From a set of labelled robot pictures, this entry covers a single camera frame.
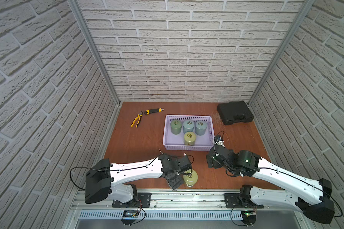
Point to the green tea canister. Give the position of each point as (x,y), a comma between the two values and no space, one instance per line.
(190,178)
(176,127)

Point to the aluminium corner frame post left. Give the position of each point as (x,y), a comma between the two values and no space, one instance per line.
(93,47)

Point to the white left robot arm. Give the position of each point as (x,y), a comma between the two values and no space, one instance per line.
(106,180)

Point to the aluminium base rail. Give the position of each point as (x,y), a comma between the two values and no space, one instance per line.
(164,204)

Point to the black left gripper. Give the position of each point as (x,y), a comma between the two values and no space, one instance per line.
(176,180)

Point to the controller board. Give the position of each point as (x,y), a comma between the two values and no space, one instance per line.
(130,217)
(248,218)

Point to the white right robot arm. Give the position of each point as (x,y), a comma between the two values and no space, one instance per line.
(310,197)

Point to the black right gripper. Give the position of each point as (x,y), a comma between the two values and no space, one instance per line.
(213,165)

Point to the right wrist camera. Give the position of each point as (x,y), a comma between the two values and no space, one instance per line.
(218,140)

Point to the right controller board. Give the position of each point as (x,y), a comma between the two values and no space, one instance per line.
(248,218)

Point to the blue tea canister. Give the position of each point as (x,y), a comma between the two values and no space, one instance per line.
(188,126)
(200,128)

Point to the yellow-green tea canister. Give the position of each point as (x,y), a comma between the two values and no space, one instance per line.
(189,138)

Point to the blue tea canister back right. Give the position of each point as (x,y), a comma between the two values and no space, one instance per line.
(200,128)

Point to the left controller board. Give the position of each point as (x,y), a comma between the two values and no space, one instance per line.
(130,217)

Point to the lavender perforated plastic basket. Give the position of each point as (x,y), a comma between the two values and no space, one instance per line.
(176,141)

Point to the aluminium corner frame post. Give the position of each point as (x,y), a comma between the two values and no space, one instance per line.
(93,47)
(305,8)

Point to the blue tea canister back middle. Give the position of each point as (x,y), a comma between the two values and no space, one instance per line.
(188,126)

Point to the yellow black utility knife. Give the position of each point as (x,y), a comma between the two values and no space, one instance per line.
(151,111)

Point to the yellow black pliers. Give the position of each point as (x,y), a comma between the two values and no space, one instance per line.
(137,119)

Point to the black plastic tool case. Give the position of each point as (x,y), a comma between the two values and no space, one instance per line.
(234,112)

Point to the aluminium corner frame post right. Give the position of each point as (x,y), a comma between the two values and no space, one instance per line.
(305,8)

